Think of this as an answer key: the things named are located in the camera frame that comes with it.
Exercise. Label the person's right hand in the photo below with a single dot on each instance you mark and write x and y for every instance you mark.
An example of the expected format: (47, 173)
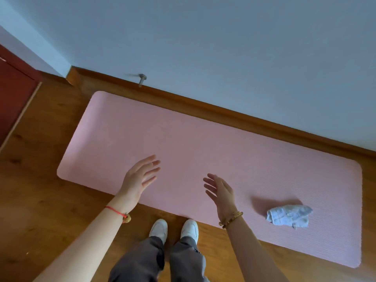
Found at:
(223, 196)

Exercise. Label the person's left hand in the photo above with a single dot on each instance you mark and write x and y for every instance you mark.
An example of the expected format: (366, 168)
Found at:
(132, 185)

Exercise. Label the person's right fingers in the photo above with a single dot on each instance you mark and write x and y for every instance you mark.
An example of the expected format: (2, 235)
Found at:
(211, 185)

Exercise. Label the person's left fingers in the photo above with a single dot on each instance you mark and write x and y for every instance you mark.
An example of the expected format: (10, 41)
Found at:
(148, 167)

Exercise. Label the person's left forearm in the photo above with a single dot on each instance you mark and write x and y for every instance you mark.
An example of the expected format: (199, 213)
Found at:
(85, 249)

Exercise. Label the person's right forearm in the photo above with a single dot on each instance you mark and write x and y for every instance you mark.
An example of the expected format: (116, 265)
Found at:
(249, 249)

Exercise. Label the pink yoga mat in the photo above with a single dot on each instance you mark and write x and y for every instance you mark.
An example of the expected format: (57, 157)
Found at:
(182, 135)

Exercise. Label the white right shoe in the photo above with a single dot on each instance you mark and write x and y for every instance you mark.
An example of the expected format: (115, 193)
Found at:
(190, 229)

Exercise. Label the white shoe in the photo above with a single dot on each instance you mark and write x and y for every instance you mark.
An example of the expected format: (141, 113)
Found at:
(159, 229)
(190, 229)

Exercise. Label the white left shoe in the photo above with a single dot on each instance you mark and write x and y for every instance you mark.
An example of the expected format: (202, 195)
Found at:
(159, 229)

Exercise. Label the wooden skirting board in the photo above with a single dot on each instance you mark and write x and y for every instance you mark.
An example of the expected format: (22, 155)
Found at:
(223, 114)

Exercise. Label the crumpled light blue cloth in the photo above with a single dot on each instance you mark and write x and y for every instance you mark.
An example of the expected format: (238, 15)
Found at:
(289, 215)

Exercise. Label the metal door stopper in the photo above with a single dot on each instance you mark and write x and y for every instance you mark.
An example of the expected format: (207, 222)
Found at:
(142, 79)

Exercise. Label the grey trousers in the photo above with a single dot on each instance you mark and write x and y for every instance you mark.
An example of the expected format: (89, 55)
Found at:
(141, 261)

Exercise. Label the dark red door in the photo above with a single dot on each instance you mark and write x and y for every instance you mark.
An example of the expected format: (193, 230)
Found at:
(14, 96)

